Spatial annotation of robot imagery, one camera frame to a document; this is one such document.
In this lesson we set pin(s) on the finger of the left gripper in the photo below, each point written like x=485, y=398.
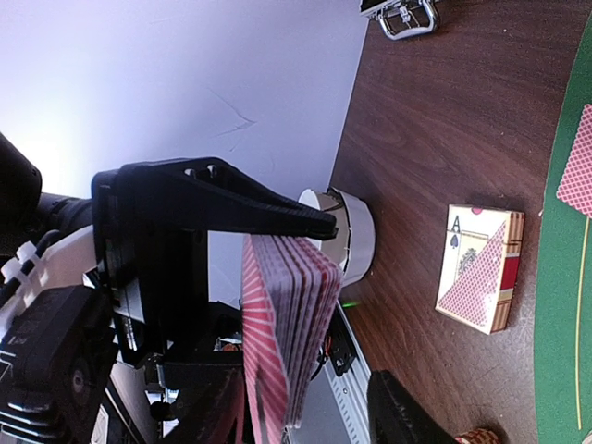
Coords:
x=217, y=416

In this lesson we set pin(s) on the red-backed playing card deck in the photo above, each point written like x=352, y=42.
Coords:
x=290, y=290

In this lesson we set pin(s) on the dealt red-backed card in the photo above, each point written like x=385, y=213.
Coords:
x=575, y=185

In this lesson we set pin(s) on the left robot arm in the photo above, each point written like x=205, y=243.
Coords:
x=58, y=336

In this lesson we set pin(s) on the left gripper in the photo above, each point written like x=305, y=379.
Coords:
x=149, y=223

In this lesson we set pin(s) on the card deck box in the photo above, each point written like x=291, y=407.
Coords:
x=480, y=266

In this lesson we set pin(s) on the white ceramic bowl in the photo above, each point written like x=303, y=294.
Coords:
x=335, y=241

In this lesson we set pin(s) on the stacked white bowls below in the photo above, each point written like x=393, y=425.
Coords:
x=354, y=247

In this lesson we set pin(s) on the round green poker mat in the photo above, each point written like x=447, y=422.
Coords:
x=562, y=344

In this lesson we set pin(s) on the front aluminium rail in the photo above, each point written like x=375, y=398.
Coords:
x=335, y=409

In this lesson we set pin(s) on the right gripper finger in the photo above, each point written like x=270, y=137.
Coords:
x=394, y=416

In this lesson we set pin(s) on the aluminium poker case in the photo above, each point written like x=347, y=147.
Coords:
x=402, y=19

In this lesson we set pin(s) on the red 5 chip stack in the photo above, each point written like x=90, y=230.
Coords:
x=478, y=436

